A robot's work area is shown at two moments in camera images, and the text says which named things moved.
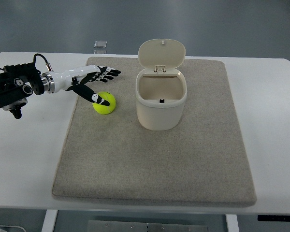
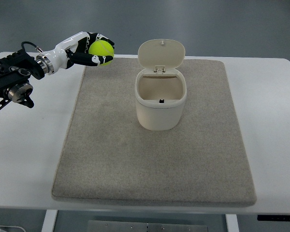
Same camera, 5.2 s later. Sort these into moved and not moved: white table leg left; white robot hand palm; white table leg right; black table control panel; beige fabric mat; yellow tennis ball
Moved: white robot hand palm; yellow tennis ball
Not moved: black table control panel; beige fabric mat; white table leg right; white table leg left
